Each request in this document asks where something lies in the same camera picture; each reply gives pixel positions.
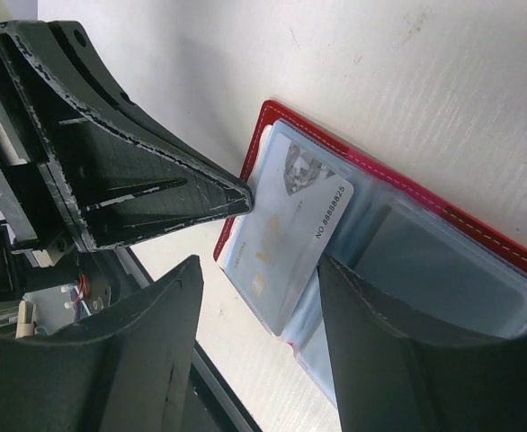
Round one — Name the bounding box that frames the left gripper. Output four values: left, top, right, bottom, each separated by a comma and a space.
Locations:
0, 21, 253, 297

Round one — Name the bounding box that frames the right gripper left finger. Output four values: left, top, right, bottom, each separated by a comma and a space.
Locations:
0, 256, 203, 431

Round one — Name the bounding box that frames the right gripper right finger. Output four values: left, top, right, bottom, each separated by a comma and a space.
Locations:
317, 255, 527, 431

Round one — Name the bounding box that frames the silver diamond VIP card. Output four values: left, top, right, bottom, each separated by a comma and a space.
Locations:
223, 121, 360, 336

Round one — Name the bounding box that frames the red leather card holder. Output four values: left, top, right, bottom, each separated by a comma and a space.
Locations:
213, 100, 527, 400

